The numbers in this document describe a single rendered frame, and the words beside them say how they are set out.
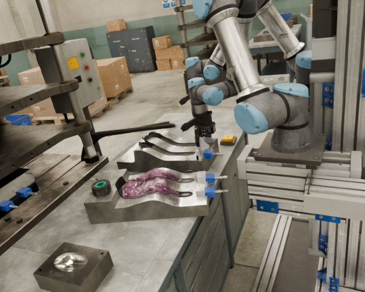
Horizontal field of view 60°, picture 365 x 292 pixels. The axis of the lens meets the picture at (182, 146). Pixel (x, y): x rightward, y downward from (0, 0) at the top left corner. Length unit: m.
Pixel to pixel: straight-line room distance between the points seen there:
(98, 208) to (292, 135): 0.81
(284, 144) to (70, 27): 9.56
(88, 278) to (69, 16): 9.59
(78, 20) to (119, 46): 1.80
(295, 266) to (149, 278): 1.00
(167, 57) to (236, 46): 7.30
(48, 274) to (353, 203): 0.98
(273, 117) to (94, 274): 0.76
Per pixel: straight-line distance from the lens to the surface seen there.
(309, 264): 1.92
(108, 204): 1.33
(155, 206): 1.28
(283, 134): 1.16
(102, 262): 1.13
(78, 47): 2.13
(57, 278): 1.13
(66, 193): 1.79
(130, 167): 1.71
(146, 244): 1.22
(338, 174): 1.20
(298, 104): 1.12
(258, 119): 1.01
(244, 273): 2.14
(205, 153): 1.52
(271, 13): 1.67
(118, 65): 6.44
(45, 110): 5.93
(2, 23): 9.35
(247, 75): 1.06
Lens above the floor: 1.59
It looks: 25 degrees down
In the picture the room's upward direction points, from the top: 10 degrees counter-clockwise
